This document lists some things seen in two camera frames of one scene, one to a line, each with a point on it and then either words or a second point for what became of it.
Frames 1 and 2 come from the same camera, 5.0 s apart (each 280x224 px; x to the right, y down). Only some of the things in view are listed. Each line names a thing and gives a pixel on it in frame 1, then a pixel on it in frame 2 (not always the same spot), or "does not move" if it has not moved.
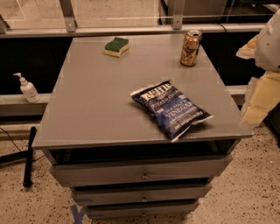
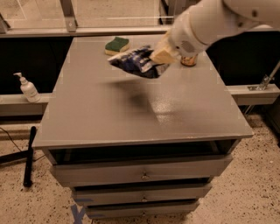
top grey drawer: (162, 170) does not move
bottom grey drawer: (141, 208) does not move
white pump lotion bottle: (28, 89) does not move
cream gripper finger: (262, 94) -> (164, 53)
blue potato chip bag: (170, 108) -> (136, 62)
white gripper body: (269, 48) -> (183, 40)
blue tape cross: (78, 215) does not move
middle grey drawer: (144, 193) does not move
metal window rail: (72, 27) does not move
